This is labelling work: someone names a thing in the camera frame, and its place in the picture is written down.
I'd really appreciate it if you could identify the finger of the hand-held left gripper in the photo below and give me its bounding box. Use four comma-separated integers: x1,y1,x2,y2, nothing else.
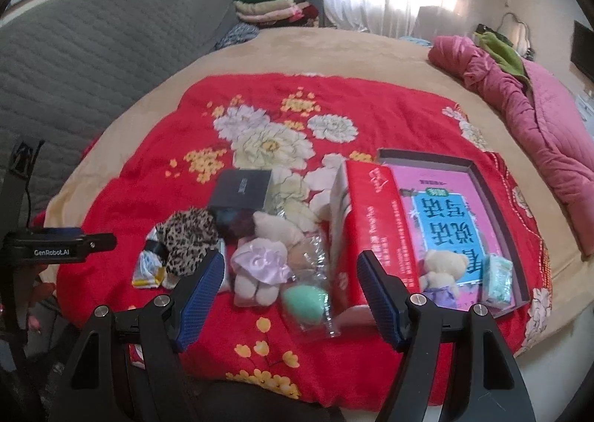
0,138,46,230

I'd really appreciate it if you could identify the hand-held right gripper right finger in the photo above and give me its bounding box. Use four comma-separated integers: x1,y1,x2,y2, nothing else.
356,250,539,422

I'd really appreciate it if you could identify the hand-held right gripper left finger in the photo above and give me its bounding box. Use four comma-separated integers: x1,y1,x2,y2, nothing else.
49,249,226,422

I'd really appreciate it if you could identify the clear plastic bag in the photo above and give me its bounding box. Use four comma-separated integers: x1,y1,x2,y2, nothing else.
278,234,343,339

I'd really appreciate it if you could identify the teddy bear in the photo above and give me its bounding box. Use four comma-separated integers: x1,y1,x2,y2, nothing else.
419,249,469,306
231,211,302,308

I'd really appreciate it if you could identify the green makeup sponge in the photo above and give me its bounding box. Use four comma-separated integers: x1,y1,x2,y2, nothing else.
282,287,330,323

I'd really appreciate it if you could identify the beige makeup sponge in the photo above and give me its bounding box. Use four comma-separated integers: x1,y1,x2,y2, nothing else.
288,241,321,275

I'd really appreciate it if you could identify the grey box tray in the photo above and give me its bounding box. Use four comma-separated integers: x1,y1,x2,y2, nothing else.
375,148,531,321

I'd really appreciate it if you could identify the white blue yellow packet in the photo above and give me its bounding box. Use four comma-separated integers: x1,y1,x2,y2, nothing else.
132,229,174,289

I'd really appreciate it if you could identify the leopard print scrunchie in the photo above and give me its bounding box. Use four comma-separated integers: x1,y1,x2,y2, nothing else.
155,210,221,276

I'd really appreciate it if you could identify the red cardboard box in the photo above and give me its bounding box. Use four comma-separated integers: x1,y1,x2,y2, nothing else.
329,159,430,327

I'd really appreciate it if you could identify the pink book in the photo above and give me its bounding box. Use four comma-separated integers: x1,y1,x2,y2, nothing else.
387,163,506,286

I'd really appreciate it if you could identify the green tissue packet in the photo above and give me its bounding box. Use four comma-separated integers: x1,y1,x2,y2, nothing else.
480,254,513,309

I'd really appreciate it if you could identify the grey quilted sofa cover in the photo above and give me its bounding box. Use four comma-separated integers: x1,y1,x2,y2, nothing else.
0,0,239,237

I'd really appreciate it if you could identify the red floral blanket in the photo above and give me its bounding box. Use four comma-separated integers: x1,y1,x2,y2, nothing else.
32,73,551,413

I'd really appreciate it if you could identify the pink quilt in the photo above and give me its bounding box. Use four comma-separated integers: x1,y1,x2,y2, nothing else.
427,36,594,260

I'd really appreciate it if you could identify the beige blanket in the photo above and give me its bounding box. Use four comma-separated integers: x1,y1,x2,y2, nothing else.
44,25,594,358

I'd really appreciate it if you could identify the blue patterned cloth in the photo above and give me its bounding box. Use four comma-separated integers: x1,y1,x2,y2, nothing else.
216,23,258,50

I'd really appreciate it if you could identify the green cloth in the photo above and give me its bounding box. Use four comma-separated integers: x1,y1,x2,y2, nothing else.
478,32,530,84

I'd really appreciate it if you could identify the dark chair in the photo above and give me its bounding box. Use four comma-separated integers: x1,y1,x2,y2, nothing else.
413,5,465,37

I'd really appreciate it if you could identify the stack of folded clothes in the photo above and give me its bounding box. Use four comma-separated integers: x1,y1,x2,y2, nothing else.
232,0,326,28

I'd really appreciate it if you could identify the black television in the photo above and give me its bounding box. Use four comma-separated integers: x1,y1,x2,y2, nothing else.
572,20,594,79

